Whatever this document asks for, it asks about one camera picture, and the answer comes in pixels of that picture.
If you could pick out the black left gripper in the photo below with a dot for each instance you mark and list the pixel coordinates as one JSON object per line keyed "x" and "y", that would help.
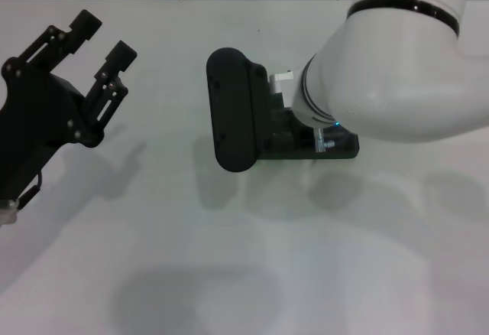
{"x": 38, "y": 121}

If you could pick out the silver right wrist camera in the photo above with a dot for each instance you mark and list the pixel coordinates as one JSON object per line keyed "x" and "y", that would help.
{"x": 233, "y": 109}

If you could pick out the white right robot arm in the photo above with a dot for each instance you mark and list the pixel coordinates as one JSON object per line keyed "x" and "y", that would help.
{"x": 401, "y": 63}

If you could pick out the green glasses case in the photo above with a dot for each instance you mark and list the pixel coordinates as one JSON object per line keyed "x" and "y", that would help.
{"x": 344, "y": 147}

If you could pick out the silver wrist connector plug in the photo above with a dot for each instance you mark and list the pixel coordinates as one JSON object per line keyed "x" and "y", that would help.
{"x": 324, "y": 142}

